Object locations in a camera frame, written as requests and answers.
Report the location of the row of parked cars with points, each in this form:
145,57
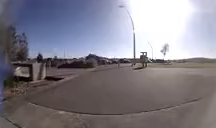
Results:
112,61

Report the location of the dark bush mound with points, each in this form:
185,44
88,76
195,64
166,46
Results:
79,62

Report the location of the grey asphalt path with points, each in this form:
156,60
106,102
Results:
122,90

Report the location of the sign board on posts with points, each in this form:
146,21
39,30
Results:
143,57

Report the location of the small curved street lamp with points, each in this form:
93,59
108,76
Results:
152,51

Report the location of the lone leafy tree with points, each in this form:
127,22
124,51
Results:
165,50

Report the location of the group of trees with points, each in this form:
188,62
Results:
17,46

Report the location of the distant hill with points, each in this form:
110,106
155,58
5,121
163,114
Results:
202,59

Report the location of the concrete wall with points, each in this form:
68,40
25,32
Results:
31,70

